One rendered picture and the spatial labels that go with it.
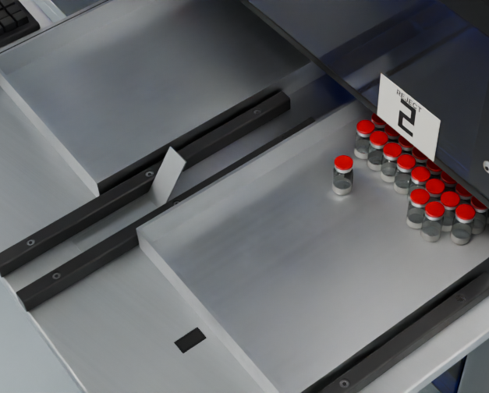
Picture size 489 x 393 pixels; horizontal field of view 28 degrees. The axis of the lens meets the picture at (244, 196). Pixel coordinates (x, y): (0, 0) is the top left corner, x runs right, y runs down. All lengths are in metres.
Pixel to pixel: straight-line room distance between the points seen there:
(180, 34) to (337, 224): 0.37
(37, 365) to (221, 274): 1.06
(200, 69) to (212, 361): 0.42
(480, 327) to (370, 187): 0.21
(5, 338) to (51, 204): 1.00
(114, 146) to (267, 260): 0.25
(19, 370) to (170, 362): 1.09
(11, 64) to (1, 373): 0.93
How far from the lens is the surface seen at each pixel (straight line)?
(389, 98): 1.01
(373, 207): 1.10
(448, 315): 1.01
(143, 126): 1.20
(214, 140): 1.14
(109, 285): 1.06
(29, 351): 2.09
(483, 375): 1.19
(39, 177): 1.17
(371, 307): 1.03
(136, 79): 1.25
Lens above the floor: 1.74
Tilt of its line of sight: 51 degrees down
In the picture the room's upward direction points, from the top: 4 degrees counter-clockwise
